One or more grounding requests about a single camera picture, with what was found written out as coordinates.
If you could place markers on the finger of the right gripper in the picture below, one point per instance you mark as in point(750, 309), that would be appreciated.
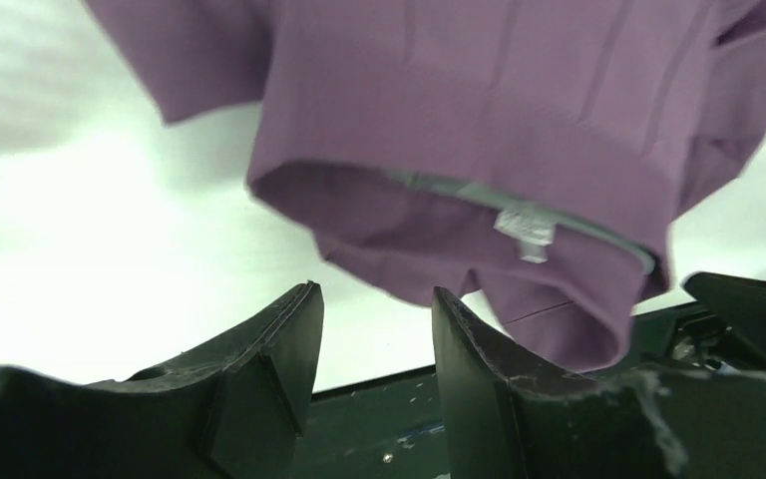
point(739, 301)

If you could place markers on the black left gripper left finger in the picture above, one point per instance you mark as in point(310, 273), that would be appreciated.
point(231, 407)

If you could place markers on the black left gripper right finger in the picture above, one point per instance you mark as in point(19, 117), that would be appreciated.
point(508, 413)

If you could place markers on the purple garment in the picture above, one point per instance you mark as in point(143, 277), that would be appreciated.
point(536, 151)

